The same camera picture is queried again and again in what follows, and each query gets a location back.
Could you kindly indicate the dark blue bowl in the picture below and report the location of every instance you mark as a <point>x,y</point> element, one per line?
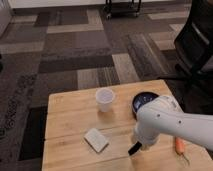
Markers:
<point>141,99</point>

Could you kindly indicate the black eraser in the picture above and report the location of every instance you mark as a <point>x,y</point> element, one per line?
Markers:
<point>134,148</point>

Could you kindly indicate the white rectangular sponge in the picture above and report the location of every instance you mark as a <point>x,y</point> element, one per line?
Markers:
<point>96,139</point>

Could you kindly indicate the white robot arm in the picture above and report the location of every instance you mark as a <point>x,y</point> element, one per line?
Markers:
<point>163,115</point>

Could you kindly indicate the orange carrot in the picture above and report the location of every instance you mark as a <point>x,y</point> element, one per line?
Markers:
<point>180,148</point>

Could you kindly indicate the black office chair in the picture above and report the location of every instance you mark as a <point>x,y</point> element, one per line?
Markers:
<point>193,84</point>

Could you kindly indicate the white ceramic cup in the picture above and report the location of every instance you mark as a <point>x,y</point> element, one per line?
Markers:
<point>104,98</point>

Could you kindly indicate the black wheeled cart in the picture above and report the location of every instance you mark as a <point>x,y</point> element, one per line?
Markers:
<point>122,8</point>

